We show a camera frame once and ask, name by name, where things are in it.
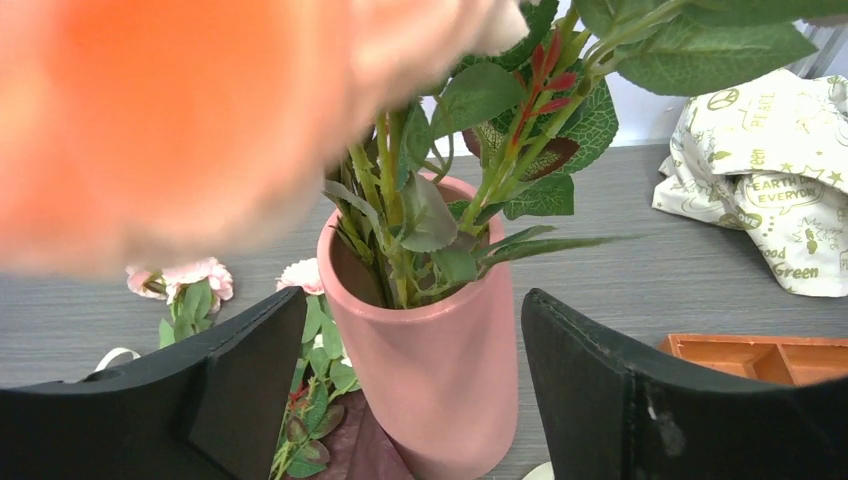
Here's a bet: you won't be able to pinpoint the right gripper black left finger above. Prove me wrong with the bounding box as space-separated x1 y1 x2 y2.
1 287 306 479

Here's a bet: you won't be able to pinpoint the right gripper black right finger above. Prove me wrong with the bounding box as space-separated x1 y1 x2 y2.
521 289 847 479

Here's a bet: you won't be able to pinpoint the short cream ribbon strip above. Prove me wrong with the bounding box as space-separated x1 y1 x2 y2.
94 347 141 372

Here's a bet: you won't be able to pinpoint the dark red wrapping paper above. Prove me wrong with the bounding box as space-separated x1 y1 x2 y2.
310 391 414 480

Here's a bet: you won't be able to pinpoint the green leafy stem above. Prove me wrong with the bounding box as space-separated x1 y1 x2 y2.
324 174 615 309

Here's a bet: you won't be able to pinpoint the peach double rose stem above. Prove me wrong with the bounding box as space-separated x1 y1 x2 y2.
0 0 531 313

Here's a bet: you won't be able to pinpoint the pink cylindrical vase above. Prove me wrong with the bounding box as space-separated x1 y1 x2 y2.
317 213 519 479

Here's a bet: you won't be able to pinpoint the pink white rose stems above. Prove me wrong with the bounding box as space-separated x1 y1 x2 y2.
270 258 361 479

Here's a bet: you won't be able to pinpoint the pink rose stem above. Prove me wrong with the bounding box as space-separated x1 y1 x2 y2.
126 257 234 348

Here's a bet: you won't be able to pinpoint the orange wooden compartment tray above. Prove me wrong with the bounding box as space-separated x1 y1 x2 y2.
659 333 847 386

